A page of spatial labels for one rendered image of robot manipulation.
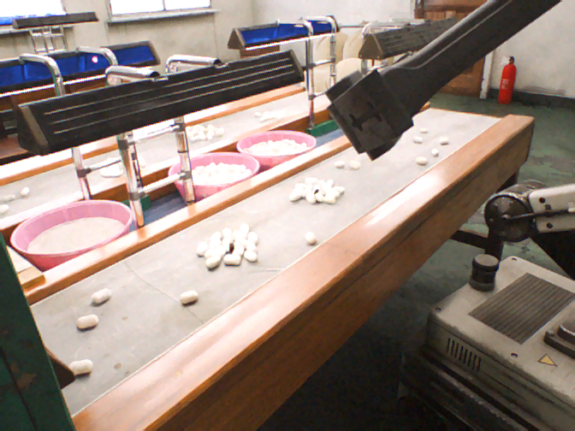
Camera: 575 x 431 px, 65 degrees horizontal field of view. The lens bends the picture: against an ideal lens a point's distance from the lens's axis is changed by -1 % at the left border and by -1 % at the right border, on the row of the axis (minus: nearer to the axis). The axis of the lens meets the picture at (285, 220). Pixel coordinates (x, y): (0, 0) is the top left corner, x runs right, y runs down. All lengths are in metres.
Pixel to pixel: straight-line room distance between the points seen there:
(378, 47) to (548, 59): 4.25
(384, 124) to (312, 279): 0.40
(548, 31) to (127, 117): 5.04
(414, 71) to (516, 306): 0.92
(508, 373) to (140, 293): 0.83
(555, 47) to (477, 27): 4.98
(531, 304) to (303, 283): 0.72
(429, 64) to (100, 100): 0.51
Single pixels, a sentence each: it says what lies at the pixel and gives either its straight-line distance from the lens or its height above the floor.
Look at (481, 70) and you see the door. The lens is 5.73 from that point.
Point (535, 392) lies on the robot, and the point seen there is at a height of 0.43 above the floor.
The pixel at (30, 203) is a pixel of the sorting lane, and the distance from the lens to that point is 1.44.
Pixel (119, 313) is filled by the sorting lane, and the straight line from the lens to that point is 0.88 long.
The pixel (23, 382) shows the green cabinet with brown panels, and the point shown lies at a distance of 0.45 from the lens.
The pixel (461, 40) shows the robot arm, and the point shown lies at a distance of 0.56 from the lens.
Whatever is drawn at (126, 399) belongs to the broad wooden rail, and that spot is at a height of 0.76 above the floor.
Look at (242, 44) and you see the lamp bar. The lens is 1.75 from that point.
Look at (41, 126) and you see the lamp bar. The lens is 0.76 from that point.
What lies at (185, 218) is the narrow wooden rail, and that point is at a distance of 1.10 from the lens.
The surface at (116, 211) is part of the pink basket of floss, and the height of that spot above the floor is 0.75.
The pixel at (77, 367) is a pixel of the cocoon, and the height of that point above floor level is 0.76.
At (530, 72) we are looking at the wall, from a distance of 5.62.
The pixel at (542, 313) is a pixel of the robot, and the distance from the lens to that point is 1.35.
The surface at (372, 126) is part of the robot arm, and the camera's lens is 0.55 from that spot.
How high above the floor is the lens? 1.25
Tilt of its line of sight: 28 degrees down
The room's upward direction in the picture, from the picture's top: 3 degrees counter-clockwise
